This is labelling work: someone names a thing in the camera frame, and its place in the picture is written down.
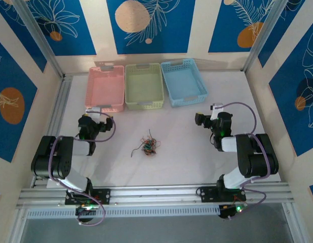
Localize green plastic basket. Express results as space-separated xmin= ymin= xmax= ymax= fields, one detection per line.
xmin=124 ymin=62 xmax=164 ymax=111

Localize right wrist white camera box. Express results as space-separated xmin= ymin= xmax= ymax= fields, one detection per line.
xmin=209 ymin=102 xmax=224 ymax=121

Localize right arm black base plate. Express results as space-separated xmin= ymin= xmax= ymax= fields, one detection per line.
xmin=196 ymin=186 xmax=248 ymax=204

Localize coloured wires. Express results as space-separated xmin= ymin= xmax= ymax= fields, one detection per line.
xmin=140 ymin=138 xmax=158 ymax=158

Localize blue plastic basket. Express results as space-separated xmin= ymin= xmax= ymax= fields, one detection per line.
xmin=160 ymin=58 xmax=208 ymax=107

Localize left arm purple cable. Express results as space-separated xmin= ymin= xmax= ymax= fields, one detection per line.
xmin=49 ymin=108 xmax=117 ymax=226

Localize aluminium corner post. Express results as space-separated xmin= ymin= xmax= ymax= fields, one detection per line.
xmin=241 ymin=0 xmax=291 ymax=73
xmin=12 ymin=0 xmax=65 ymax=78

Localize pink plastic basket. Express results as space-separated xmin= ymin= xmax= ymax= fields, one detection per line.
xmin=85 ymin=65 xmax=126 ymax=113

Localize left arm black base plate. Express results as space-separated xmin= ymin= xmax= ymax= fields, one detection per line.
xmin=64 ymin=188 xmax=111 ymax=206

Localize aluminium frame rail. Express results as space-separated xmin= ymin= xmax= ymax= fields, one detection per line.
xmin=16 ymin=182 xmax=295 ymax=210

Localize aluminium side rail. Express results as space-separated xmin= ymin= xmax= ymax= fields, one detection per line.
xmin=31 ymin=74 xmax=74 ymax=188

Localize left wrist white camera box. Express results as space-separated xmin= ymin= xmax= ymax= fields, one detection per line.
xmin=85 ymin=107 xmax=103 ymax=124

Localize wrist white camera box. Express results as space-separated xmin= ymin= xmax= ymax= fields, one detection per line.
xmin=209 ymin=102 xmax=224 ymax=121
xmin=85 ymin=107 xmax=103 ymax=124

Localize aluminium frame leg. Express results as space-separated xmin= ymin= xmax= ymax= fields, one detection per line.
xmin=8 ymin=208 xmax=29 ymax=243
xmin=282 ymin=202 xmax=303 ymax=243

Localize grey slotted cable duct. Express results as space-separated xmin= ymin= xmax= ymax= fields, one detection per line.
xmin=26 ymin=204 xmax=221 ymax=220

